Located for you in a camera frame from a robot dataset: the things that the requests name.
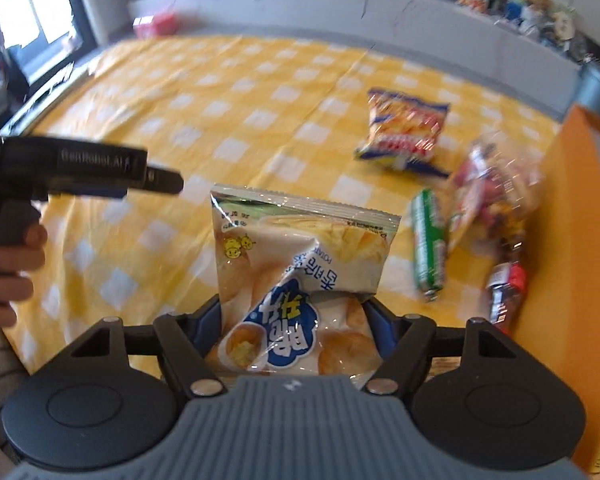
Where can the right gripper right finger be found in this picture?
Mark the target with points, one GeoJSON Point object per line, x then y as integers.
{"type": "Point", "coordinates": [404, 344]}

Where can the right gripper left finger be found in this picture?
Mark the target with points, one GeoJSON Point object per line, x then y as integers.
{"type": "Point", "coordinates": [184, 340]}

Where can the green sausage stick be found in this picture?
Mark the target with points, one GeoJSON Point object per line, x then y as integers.
{"type": "Point", "coordinates": [429, 244]}

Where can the small cola bottle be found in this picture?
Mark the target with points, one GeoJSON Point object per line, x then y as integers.
{"type": "Point", "coordinates": [507, 286]}

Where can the beige potato chip bag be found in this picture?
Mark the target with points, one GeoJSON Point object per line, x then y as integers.
{"type": "Point", "coordinates": [293, 274]}

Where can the clear dried fruit bag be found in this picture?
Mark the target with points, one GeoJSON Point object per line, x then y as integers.
{"type": "Point", "coordinates": [497, 184]}

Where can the Mimi snack bag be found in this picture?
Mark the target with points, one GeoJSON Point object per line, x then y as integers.
{"type": "Point", "coordinates": [403, 132]}

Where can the person left hand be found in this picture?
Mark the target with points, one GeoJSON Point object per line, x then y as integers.
{"type": "Point", "coordinates": [15, 263]}

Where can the orange cardboard box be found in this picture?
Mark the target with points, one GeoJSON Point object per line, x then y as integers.
{"type": "Point", "coordinates": [560, 321]}

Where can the pink tissue box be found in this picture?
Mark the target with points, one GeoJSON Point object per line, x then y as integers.
{"type": "Point", "coordinates": [161, 24]}

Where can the yellow checkered tablecloth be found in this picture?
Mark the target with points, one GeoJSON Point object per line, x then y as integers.
{"type": "Point", "coordinates": [280, 114]}

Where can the grey metal trash bin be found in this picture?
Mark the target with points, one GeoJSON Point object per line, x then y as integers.
{"type": "Point", "coordinates": [588, 89]}

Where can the white TV console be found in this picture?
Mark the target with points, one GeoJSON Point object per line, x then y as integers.
{"type": "Point", "coordinates": [435, 33]}

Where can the teddy bear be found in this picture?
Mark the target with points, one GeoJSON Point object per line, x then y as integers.
{"type": "Point", "coordinates": [533, 14]}

